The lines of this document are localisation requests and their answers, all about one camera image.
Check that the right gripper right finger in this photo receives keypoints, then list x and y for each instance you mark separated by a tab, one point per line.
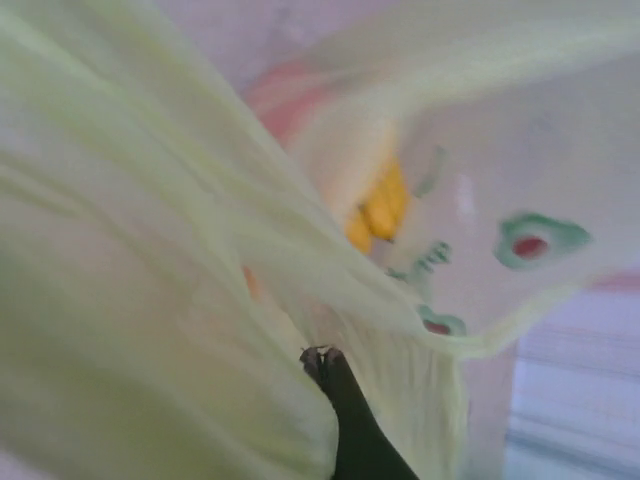
360	440

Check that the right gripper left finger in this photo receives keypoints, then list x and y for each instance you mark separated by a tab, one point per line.
311	362

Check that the yellow ridged fake starfruit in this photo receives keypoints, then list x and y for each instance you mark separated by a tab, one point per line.
382	210

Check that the pale yellow plastic bag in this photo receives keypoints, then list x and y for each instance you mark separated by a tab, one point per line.
125	250

